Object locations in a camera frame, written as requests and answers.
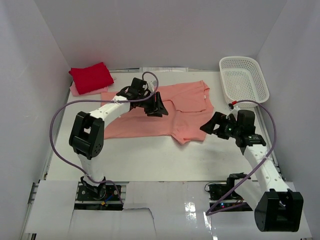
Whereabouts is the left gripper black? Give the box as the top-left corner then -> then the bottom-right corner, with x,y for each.
138,91 -> 169,118

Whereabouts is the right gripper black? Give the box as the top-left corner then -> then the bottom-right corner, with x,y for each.
200,112 -> 241,140

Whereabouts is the salmon pink t shirt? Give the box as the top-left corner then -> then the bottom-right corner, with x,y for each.
104,80 -> 214,145

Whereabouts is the white perforated plastic basket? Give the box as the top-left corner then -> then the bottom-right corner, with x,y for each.
219,56 -> 270,108

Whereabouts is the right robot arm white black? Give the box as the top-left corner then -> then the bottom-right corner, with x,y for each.
200,110 -> 304,232

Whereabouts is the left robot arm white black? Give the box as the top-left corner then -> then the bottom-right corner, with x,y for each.
69,77 -> 169,200

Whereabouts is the white paper sheet at back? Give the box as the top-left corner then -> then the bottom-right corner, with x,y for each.
139,67 -> 189,73

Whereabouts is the folded red t shirt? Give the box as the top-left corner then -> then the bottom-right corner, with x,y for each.
68,62 -> 114,97

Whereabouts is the folded light pink t shirt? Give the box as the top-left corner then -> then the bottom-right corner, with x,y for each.
69,83 -> 110,97

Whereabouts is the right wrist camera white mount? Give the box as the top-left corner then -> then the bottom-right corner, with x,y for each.
227,101 -> 241,119

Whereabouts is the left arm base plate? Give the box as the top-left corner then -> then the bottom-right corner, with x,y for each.
74,176 -> 126,211

